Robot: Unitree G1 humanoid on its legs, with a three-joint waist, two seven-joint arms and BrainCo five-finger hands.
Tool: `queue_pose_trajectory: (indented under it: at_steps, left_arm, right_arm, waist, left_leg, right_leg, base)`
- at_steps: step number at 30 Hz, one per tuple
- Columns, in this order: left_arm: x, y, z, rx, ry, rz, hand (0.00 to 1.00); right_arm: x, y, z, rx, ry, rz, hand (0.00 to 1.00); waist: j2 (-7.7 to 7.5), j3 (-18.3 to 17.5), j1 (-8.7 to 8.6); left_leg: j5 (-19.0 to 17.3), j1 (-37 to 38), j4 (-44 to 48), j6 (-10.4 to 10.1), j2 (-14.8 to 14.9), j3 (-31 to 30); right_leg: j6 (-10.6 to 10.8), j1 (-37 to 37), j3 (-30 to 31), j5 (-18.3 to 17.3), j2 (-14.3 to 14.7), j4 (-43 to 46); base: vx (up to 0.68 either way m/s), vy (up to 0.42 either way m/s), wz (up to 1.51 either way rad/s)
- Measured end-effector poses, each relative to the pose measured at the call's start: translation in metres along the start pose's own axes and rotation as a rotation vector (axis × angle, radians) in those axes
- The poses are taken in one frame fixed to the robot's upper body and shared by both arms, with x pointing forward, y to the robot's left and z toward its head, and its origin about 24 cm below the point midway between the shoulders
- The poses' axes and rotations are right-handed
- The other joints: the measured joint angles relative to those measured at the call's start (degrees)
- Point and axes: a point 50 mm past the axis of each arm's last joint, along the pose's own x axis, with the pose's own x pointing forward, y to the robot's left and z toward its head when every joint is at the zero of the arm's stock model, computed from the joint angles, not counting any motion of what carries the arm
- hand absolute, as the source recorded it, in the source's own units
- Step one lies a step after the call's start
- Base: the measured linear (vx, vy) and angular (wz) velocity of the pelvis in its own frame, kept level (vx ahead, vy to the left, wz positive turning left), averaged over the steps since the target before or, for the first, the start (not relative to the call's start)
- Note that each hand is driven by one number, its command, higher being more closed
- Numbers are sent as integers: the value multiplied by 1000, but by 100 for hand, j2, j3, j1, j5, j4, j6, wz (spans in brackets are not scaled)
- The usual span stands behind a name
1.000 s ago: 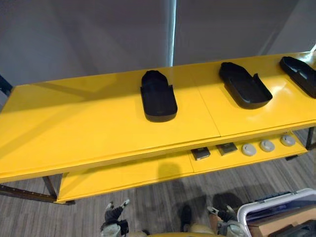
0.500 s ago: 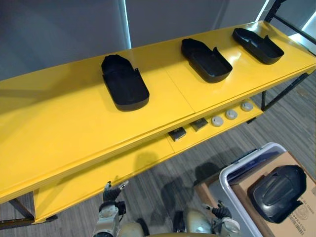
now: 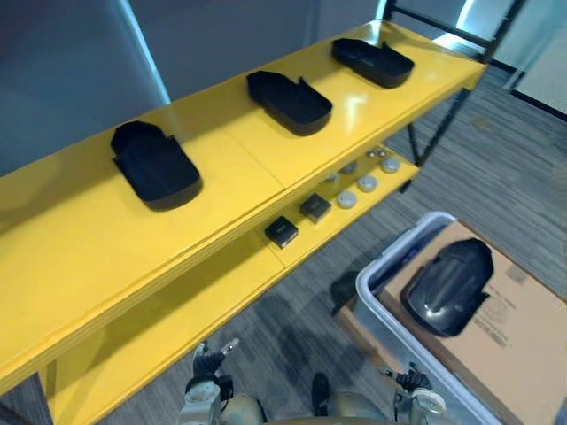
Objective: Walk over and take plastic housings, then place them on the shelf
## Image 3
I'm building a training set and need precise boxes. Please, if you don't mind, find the black plastic housing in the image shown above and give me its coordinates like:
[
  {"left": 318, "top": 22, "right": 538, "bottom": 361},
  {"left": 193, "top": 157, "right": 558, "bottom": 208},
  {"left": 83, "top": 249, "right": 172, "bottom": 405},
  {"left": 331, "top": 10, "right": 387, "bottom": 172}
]
[
  {"left": 331, "top": 37, "right": 416, "bottom": 89},
  {"left": 245, "top": 69, "right": 334, "bottom": 137},
  {"left": 109, "top": 120, "right": 204, "bottom": 213},
  {"left": 400, "top": 237, "right": 495, "bottom": 339}
]

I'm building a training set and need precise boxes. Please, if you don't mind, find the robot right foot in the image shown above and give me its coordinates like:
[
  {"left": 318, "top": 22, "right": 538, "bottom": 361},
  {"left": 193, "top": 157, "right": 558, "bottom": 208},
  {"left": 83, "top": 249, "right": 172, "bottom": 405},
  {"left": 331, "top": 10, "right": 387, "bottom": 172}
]
[{"left": 311, "top": 372, "right": 331, "bottom": 417}]

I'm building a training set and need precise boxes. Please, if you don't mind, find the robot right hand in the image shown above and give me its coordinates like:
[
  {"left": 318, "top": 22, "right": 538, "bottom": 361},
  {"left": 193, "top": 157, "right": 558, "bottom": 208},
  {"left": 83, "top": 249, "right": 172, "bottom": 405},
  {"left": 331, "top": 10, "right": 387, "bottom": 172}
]
[{"left": 383, "top": 362, "right": 431, "bottom": 390}]

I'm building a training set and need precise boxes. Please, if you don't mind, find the robot left leg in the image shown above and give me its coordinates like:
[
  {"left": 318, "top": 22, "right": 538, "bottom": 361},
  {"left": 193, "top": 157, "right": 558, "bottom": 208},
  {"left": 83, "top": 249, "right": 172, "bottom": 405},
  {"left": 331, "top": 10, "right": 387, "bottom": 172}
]
[{"left": 221, "top": 393, "right": 268, "bottom": 425}]

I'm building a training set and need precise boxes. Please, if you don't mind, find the brown cardboard box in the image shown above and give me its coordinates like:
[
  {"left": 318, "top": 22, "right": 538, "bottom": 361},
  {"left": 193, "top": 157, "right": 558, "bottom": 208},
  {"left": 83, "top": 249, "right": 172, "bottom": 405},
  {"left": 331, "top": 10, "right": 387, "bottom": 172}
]
[{"left": 384, "top": 220, "right": 567, "bottom": 425}]

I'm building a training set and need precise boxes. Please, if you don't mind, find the black metal shelf frame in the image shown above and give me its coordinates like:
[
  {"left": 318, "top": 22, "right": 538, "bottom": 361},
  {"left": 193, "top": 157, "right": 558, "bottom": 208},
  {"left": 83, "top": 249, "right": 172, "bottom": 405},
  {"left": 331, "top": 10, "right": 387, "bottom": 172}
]
[{"left": 384, "top": 0, "right": 528, "bottom": 169}]

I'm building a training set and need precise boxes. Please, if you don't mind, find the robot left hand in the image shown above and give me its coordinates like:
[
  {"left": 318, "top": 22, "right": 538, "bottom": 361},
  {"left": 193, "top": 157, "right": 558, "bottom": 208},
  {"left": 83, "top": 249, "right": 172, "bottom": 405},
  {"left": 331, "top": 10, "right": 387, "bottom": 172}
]
[{"left": 192, "top": 337, "right": 241, "bottom": 378}]

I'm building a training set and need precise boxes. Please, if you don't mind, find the small black box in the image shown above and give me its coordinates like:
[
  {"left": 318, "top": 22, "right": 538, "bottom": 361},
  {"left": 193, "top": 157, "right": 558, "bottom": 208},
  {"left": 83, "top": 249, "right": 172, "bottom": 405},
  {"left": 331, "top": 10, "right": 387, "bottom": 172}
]
[
  {"left": 264, "top": 215, "right": 299, "bottom": 250},
  {"left": 299, "top": 193, "right": 333, "bottom": 224}
]

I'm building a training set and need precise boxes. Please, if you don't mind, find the yellow shelf board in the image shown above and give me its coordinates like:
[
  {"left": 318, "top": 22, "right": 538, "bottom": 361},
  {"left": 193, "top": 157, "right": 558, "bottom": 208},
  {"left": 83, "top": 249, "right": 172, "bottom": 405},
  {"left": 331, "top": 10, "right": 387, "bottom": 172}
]
[
  {"left": 43, "top": 141, "right": 422, "bottom": 425},
  {"left": 0, "top": 19, "right": 488, "bottom": 393}
]

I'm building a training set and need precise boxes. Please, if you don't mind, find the grey plastic bin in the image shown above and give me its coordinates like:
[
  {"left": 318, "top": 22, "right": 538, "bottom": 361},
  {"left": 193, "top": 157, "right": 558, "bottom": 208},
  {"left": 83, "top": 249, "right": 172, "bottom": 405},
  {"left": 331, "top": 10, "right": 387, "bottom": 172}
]
[{"left": 355, "top": 211, "right": 506, "bottom": 425}]

